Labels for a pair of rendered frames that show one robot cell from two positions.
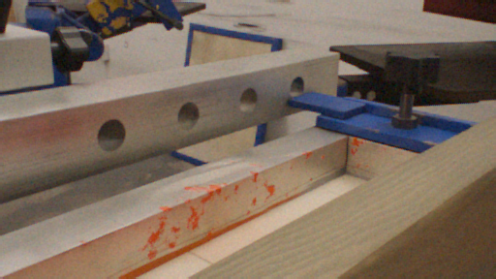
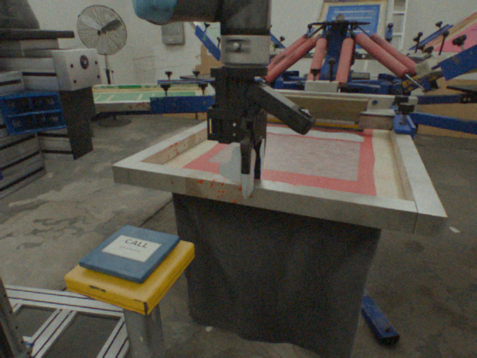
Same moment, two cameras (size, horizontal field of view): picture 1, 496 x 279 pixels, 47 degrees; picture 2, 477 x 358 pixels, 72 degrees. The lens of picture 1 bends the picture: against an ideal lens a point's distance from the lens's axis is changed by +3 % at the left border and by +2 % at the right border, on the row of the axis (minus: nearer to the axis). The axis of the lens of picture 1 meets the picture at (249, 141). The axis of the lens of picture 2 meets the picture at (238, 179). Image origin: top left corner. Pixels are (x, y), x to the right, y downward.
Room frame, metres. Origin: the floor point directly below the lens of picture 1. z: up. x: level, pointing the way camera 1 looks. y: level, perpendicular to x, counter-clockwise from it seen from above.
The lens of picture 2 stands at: (-0.43, -0.95, 1.24)
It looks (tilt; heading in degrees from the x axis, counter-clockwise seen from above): 24 degrees down; 70
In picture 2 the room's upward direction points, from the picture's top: straight up
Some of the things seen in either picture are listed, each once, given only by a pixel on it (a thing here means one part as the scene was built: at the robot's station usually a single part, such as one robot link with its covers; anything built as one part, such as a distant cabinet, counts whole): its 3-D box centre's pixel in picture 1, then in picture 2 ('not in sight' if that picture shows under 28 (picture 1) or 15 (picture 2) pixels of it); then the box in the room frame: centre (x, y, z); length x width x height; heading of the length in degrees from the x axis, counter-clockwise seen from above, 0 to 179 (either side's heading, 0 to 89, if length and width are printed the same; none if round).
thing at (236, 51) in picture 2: not in sight; (244, 52); (-0.24, -0.46, 1.22); 0.08 x 0.08 x 0.05
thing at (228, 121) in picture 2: not in sight; (239, 105); (-0.24, -0.45, 1.14); 0.09 x 0.08 x 0.12; 139
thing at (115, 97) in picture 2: not in sight; (165, 77); (-0.18, 0.78, 1.05); 1.08 x 0.61 x 0.23; 169
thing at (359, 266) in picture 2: not in sight; (262, 277); (-0.17, -0.41, 0.74); 0.45 x 0.03 x 0.43; 139
